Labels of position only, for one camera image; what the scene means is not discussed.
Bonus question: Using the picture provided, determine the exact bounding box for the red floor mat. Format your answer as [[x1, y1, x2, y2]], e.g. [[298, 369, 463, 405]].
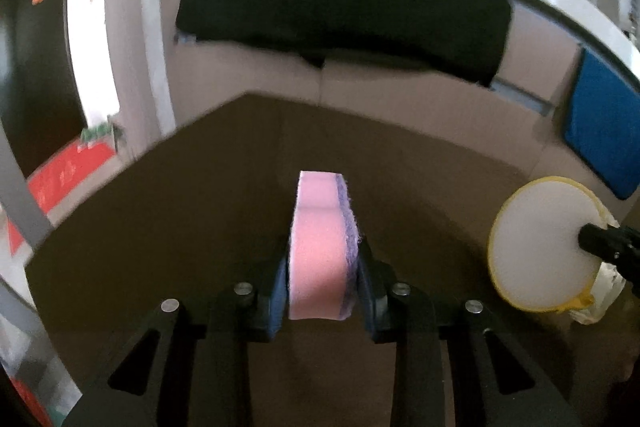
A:
[[7, 142, 116, 253]]

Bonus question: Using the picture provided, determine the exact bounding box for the blue cloth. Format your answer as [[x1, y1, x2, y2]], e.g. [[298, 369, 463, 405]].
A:
[[564, 48, 640, 201]]

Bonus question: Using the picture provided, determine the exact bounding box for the black cloth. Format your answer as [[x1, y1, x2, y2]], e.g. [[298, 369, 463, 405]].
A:
[[175, 0, 515, 85]]

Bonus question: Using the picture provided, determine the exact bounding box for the green floor item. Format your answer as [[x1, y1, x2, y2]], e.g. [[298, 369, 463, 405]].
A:
[[80, 117, 123, 152]]

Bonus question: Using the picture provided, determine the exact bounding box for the pink and purple sponge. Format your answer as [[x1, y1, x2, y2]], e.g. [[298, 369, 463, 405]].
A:
[[287, 170, 362, 322]]

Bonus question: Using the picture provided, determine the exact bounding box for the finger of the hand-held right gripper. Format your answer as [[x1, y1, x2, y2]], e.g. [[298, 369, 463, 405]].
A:
[[577, 223, 640, 263], [607, 257, 640, 298]]

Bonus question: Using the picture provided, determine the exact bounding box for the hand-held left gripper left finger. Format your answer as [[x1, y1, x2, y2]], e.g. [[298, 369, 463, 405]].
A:
[[62, 252, 291, 427]]

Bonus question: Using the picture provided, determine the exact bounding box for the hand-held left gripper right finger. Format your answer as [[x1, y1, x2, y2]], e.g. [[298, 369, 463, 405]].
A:
[[350, 237, 583, 427]]

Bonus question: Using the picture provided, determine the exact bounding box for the black refrigerator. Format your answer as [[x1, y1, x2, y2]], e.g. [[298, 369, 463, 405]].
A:
[[0, 0, 86, 178]]

